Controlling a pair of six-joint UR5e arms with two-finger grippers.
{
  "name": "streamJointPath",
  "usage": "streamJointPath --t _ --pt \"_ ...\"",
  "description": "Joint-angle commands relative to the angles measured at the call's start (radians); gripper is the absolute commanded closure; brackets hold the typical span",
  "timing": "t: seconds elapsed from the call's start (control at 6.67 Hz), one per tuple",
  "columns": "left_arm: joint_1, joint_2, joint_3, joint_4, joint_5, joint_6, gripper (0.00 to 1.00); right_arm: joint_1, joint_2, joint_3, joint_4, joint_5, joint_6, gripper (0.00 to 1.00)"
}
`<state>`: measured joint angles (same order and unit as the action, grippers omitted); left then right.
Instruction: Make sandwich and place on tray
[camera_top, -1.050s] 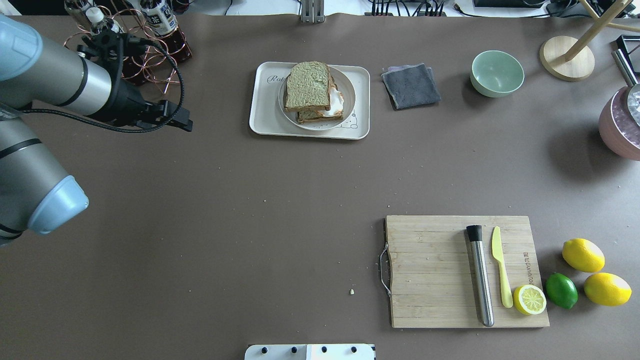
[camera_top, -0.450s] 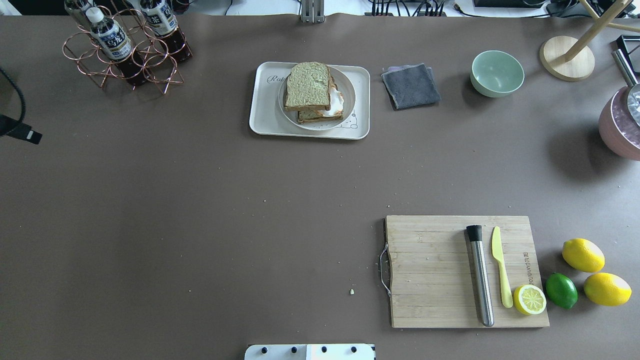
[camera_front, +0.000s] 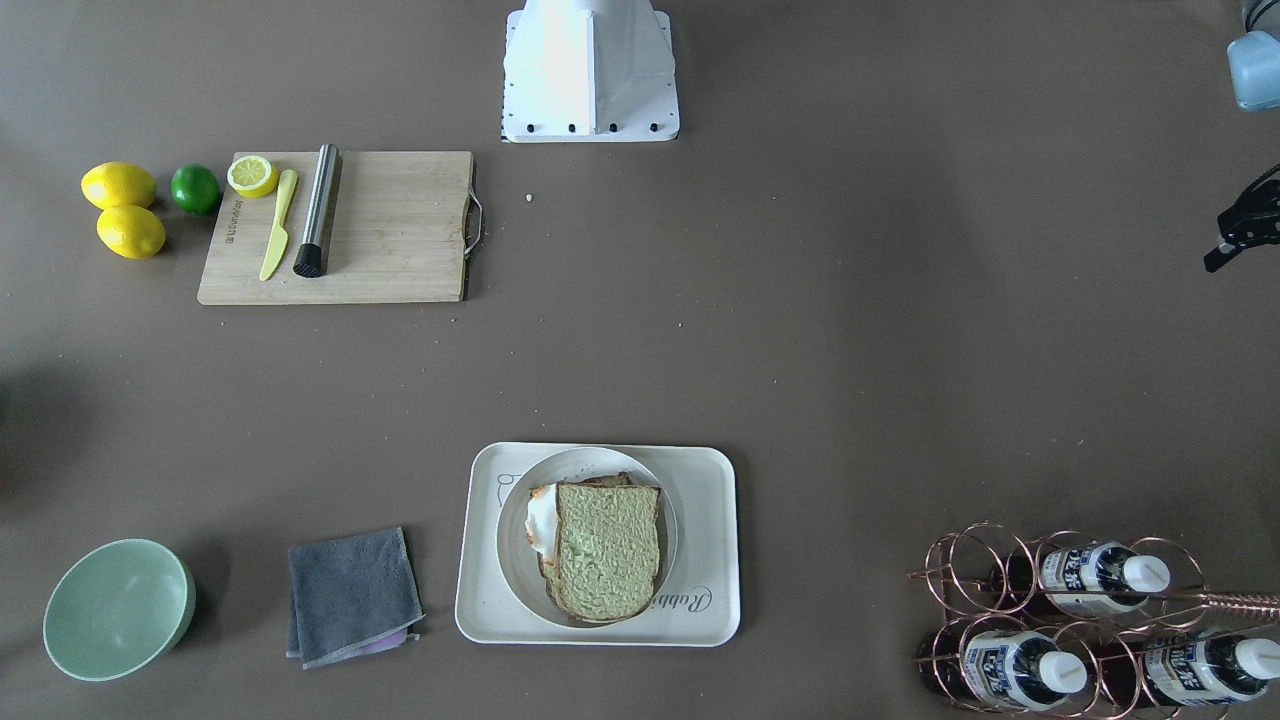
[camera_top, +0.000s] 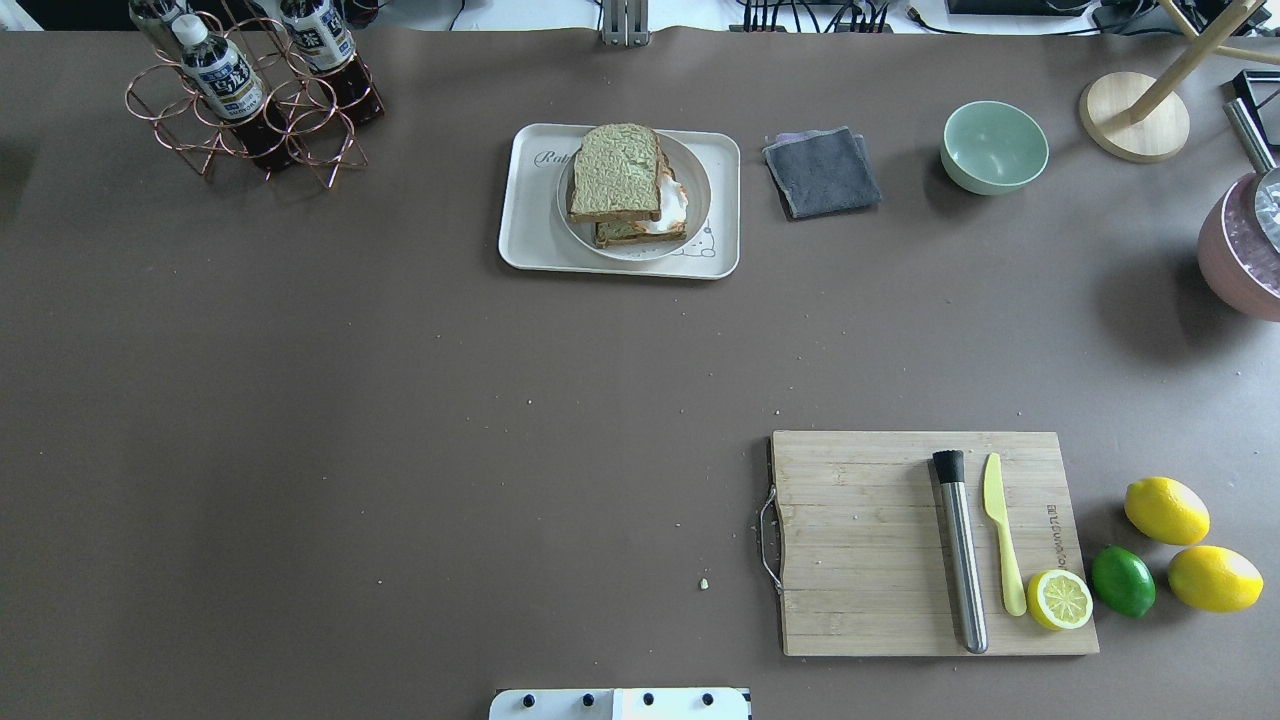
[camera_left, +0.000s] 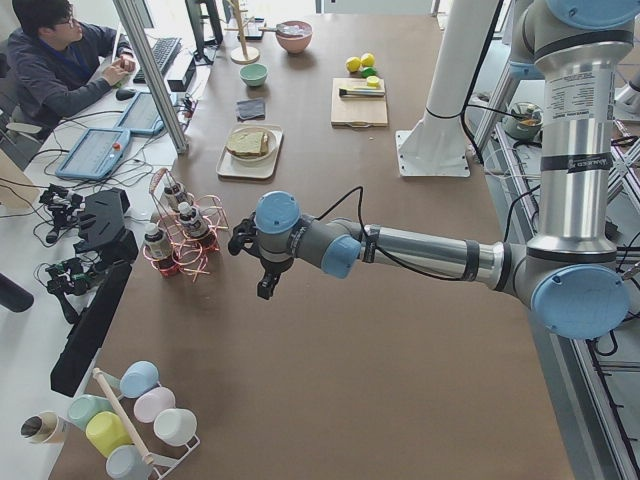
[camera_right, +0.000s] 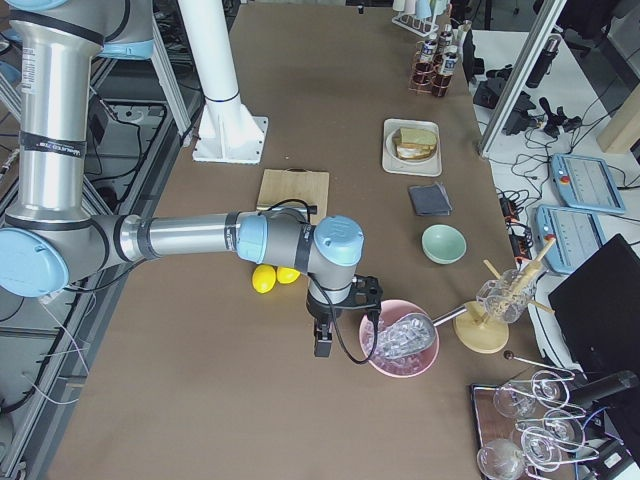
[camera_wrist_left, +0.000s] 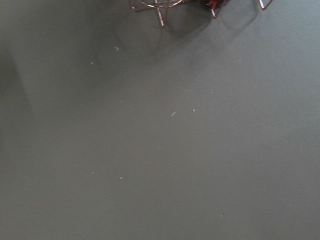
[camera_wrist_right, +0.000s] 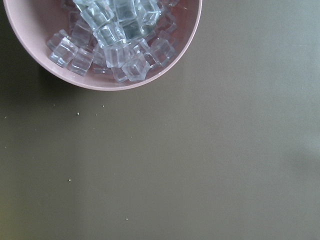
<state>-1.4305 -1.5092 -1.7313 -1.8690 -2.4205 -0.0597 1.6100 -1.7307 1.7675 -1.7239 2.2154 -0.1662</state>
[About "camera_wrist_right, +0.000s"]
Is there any clear ice cube pile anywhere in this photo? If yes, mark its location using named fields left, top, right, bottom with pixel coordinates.
left=47, top=0, right=178, bottom=83

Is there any pink bowl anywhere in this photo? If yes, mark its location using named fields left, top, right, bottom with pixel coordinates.
left=3, top=0, right=203, bottom=91

